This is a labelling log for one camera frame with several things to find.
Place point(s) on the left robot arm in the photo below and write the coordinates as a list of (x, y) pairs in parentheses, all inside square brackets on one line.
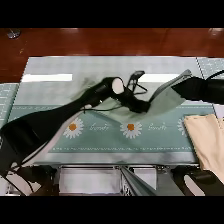
[(36, 130)]

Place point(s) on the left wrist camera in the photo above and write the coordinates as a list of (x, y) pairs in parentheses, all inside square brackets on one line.
[(136, 76)]

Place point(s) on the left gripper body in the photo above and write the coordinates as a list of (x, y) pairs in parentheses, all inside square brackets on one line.
[(136, 104)]

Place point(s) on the pale green garment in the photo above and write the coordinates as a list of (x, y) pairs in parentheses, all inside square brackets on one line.
[(165, 100)]

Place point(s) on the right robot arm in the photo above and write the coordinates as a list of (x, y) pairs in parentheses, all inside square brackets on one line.
[(206, 90)]

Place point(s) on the silver frame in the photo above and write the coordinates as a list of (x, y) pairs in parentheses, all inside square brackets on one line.
[(135, 183)]

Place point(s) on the beige garment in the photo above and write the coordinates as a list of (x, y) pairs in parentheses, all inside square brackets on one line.
[(206, 140)]

